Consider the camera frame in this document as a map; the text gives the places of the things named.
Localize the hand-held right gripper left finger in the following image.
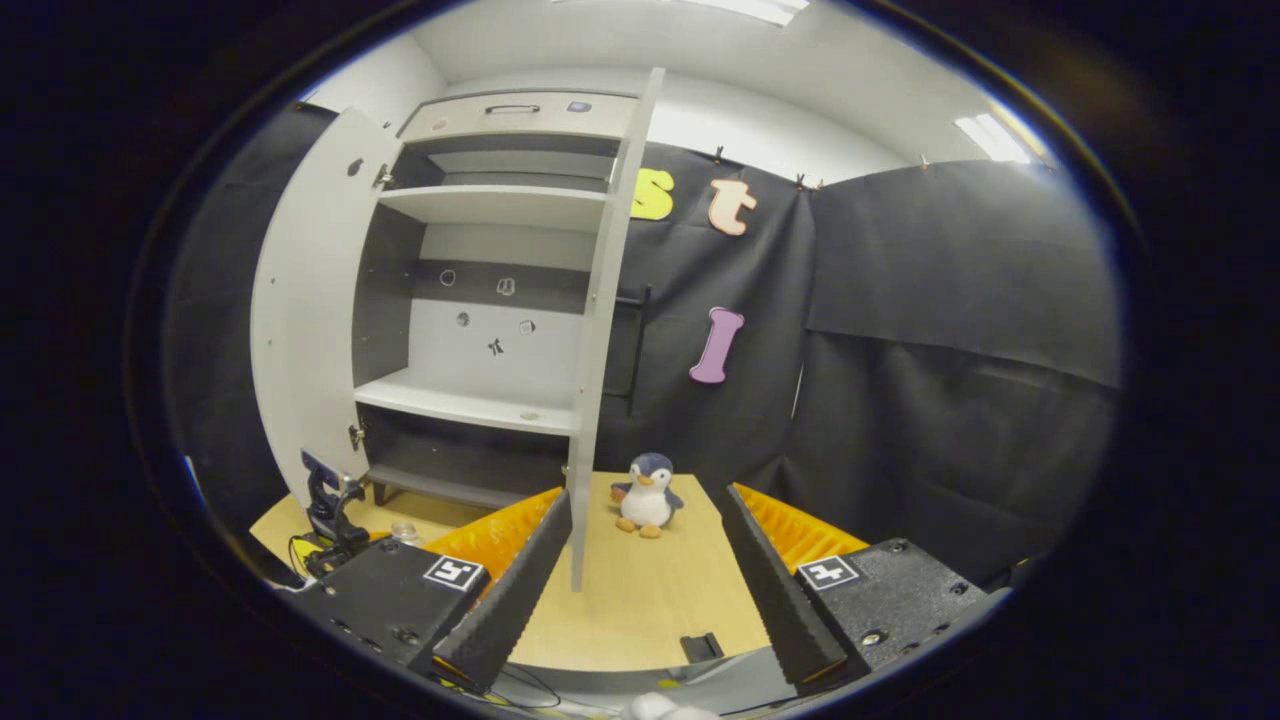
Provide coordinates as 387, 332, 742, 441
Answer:
298, 486, 574, 693

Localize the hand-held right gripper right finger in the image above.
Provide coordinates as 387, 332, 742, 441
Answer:
720, 483, 991, 689

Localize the white cabinet door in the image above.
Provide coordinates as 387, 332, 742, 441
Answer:
250, 105, 406, 501
565, 66, 667, 593

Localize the white and grey cabinet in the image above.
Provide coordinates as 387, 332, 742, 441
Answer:
350, 88, 641, 511

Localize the white cabinet shelf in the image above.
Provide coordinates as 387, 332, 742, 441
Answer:
354, 368, 579, 437
378, 185, 611, 233

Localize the white cabinet drawer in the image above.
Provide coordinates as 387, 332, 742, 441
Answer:
398, 90, 641, 143

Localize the penguin plush toy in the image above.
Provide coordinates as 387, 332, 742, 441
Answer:
610, 452, 687, 539

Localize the black backdrop cloth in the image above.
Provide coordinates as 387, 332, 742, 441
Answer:
165, 100, 1121, 586

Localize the ceiling light panel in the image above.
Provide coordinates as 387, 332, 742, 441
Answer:
953, 112, 1053, 166
675, 0, 811, 27

